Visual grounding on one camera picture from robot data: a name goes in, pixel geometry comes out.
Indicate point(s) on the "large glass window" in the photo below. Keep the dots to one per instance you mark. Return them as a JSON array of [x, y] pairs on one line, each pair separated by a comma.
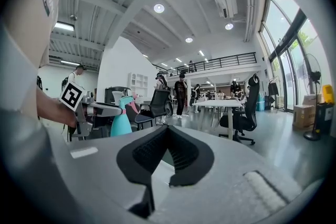
[[286, 34]]

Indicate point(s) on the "person's left forearm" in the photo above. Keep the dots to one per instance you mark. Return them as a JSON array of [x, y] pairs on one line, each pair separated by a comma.
[[56, 110]]

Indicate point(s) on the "black coat rack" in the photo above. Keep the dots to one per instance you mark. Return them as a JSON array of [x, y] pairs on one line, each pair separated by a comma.
[[273, 89]]

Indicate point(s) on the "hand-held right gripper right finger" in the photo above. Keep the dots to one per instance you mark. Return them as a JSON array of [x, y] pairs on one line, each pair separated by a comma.
[[223, 191]]

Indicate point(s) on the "white table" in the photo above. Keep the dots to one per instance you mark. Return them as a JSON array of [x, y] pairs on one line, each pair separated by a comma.
[[218, 103]]

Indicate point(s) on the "stack of teal boxes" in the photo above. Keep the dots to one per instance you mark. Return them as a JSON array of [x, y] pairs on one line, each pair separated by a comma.
[[260, 102]]

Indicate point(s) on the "black standing fan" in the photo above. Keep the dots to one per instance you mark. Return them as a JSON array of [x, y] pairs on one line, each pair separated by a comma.
[[313, 91]]

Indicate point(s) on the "ceiling air conditioner unit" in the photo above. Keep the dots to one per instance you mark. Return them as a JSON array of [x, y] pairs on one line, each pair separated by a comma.
[[225, 4]]

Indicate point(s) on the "white shelf cabinet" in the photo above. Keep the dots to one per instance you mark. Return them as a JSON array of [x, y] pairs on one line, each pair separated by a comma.
[[137, 84]]

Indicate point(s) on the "black office chair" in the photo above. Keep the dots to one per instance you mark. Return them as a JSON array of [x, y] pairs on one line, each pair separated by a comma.
[[244, 118]]

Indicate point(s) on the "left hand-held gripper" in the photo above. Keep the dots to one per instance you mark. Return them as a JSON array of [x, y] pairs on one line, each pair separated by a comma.
[[78, 110]]

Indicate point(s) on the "person's beige t-shirt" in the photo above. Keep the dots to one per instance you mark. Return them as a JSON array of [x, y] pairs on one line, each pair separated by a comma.
[[26, 21]]

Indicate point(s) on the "cardboard box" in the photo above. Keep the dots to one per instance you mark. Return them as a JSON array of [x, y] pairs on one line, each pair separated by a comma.
[[303, 116]]

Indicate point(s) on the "black balcony railing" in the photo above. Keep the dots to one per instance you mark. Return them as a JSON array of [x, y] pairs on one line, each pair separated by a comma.
[[223, 61]]

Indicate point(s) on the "teal spray bottle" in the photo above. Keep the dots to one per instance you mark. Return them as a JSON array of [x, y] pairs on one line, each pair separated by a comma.
[[120, 126]]

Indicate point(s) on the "round ceiling light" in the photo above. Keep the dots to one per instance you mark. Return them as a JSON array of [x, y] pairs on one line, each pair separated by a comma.
[[159, 8], [229, 26], [189, 40]]

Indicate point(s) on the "black bin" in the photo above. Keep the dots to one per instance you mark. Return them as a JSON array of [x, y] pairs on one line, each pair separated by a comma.
[[325, 118]]

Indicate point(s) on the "black mesh chair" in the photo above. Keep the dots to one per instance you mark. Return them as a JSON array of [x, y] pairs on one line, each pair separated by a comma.
[[157, 102]]

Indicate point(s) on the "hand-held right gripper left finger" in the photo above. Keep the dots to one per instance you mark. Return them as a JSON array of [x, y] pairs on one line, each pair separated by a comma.
[[105, 178]]

